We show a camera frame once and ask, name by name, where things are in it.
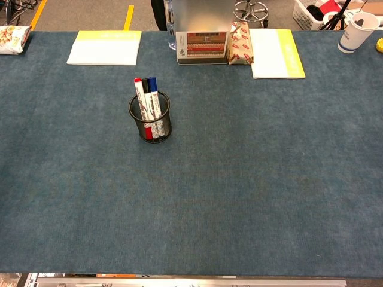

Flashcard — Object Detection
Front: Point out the blue cap whiteboard marker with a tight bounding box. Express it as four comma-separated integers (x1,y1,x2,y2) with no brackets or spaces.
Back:
148,76,166,138

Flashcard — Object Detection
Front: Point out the black mesh pen cup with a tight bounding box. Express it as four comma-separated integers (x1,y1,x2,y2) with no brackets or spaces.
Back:
128,91,173,144

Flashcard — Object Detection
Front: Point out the black cap whiteboard marker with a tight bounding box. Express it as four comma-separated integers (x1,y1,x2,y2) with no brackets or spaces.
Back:
141,78,161,140

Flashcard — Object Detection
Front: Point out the red cap whiteboard marker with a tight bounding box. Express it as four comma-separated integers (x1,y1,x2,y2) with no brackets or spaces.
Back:
133,77,154,140

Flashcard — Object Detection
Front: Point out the blue felt table mat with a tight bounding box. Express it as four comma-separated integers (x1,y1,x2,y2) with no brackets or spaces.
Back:
0,29,383,277

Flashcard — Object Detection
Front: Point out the gold red patterned package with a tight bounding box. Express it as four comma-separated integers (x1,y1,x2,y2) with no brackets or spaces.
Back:
227,21,254,66

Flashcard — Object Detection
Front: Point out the clear plastic water bottle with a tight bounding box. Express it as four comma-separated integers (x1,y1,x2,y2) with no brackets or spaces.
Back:
165,0,177,51

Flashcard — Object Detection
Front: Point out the yellow white Lexicon notebook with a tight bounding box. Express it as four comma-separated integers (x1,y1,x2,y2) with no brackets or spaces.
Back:
248,28,306,80

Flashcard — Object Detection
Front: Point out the plain yellow white notebook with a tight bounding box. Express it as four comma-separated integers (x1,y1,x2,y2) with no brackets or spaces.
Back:
66,30,143,66

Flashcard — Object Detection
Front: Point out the person in black trousers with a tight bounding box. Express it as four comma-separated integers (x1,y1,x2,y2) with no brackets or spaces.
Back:
150,0,168,32

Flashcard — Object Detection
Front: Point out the chrome stool base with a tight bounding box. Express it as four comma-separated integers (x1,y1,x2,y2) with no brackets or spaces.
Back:
233,0,269,28

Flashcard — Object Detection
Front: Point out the white plastic basket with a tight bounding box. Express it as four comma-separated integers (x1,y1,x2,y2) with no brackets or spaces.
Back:
292,0,348,32

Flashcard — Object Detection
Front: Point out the black tripod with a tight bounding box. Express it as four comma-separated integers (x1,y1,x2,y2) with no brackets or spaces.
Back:
321,0,354,30

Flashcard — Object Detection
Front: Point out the white paper cup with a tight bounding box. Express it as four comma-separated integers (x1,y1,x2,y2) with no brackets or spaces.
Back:
338,11,381,54

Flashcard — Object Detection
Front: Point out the white snack bag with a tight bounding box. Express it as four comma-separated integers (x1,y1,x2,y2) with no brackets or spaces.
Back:
0,25,32,56

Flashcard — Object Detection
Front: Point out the black cable bundle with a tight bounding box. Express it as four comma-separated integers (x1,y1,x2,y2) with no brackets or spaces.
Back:
0,0,39,26

